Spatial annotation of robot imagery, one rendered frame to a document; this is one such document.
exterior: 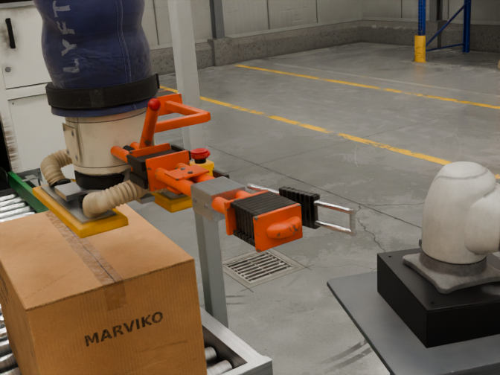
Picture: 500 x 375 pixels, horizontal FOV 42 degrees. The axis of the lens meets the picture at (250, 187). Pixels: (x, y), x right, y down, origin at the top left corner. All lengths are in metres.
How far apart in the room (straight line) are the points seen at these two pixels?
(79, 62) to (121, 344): 0.67
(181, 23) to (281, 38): 7.64
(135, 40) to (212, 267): 1.13
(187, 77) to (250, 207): 3.77
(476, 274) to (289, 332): 1.55
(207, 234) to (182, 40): 2.55
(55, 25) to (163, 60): 9.69
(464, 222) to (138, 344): 0.81
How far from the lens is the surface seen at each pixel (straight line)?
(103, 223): 1.28
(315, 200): 0.91
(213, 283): 2.29
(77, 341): 1.55
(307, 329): 3.07
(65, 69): 1.31
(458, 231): 1.57
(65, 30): 1.30
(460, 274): 1.62
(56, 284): 1.56
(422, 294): 1.58
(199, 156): 2.12
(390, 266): 1.69
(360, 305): 1.73
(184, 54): 4.60
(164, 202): 1.35
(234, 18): 11.75
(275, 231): 0.85
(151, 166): 1.15
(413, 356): 1.54
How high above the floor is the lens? 1.60
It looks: 19 degrees down
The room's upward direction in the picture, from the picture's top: 5 degrees counter-clockwise
